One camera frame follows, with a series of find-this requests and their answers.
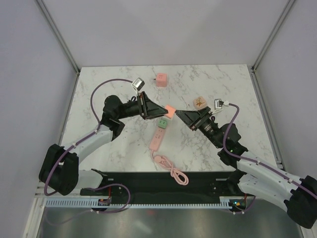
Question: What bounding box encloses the white slotted cable duct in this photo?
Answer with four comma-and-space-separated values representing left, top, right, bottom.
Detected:
45, 197, 232, 209

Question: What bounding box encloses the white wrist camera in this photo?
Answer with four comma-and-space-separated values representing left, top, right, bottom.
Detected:
214, 99, 223, 111
131, 77, 145, 91

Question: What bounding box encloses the pink cube socket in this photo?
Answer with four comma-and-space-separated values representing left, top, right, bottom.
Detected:
154, 73, 167, 87

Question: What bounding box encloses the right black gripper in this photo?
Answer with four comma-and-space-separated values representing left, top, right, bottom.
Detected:
175, 106, 222, 149

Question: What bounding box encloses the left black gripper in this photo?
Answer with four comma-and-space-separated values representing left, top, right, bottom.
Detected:
117, 91, 168, 120

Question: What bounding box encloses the pink power strip with cord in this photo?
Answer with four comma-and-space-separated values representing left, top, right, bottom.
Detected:
148, 126, 190, 186

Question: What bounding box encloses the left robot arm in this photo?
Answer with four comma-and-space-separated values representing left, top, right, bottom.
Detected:
39, 92, 168, 196

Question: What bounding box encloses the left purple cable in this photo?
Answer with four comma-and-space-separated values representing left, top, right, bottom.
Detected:
43, 78, 134, 214

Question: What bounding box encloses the beige deer cube socket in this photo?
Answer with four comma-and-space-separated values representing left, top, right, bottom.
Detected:
193, 96, 207, 110

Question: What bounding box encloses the green cube plug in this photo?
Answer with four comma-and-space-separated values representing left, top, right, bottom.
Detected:
158, 119, 167, 129

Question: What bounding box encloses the small salmon charger plug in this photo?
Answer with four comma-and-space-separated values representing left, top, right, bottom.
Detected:
164, 105, 176, 120

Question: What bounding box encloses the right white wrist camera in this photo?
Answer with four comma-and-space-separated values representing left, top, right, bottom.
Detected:
214, 99, 223, 111

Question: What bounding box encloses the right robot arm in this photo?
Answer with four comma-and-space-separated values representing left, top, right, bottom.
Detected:
175, 107, 317, 229

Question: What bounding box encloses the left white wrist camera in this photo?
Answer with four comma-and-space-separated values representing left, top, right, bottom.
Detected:
131, 77, 145, 91

